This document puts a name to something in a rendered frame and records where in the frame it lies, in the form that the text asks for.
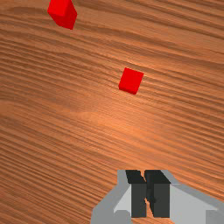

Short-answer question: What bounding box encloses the red cube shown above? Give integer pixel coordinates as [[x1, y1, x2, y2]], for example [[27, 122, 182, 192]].
[[118, 66, 145, 95], [46, 0, 78, 31]]

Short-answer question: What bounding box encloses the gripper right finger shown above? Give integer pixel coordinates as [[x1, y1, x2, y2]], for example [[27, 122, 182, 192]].
[[143, 169, 224, 224]]

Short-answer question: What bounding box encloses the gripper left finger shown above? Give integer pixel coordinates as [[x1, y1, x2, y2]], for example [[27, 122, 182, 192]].
[[90, 169, 148, 224]]

